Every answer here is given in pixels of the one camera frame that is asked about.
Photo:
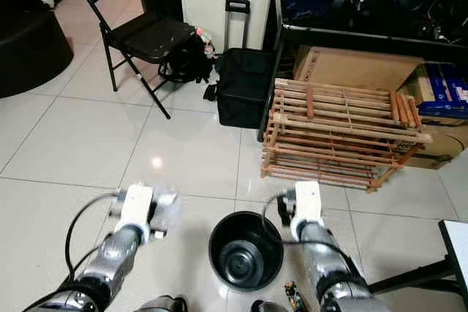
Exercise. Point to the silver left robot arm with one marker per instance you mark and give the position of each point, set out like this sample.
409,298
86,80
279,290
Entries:
110,268

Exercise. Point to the black round rubbish bin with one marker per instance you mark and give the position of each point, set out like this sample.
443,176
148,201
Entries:
245,253

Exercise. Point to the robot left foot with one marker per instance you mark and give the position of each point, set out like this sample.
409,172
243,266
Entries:
161,305

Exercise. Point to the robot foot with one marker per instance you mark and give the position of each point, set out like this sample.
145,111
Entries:
161,305
270,307

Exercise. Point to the wooden slatted shoe rack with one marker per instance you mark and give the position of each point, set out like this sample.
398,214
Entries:
340,131

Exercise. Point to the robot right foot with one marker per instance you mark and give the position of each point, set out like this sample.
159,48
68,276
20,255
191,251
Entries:
270,307

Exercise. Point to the black trolley bag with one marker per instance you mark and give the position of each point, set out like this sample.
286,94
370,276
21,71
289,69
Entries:
243,87

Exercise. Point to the black table leg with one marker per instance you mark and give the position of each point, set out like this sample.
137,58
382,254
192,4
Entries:
409,275

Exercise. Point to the black backpack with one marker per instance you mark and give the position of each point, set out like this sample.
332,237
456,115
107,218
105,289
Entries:
186,60

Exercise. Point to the low brown cardboard box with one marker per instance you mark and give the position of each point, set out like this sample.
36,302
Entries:
442,144

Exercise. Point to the black folding chair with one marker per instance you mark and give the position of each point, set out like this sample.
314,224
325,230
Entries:
153,34

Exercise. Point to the black shelf cabinet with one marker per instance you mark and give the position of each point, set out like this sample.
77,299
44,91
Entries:
365,33

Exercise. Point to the blue printed carton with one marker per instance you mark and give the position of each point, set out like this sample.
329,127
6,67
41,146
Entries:
446,91

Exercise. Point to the black round ottoman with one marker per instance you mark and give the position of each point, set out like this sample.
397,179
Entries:
33,52

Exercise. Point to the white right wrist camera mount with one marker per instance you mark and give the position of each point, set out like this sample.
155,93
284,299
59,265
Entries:
307,202

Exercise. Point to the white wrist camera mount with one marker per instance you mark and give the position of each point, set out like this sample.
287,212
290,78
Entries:
307,202
135,208

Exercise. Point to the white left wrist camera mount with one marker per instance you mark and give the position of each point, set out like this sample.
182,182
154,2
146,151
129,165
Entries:
135,208

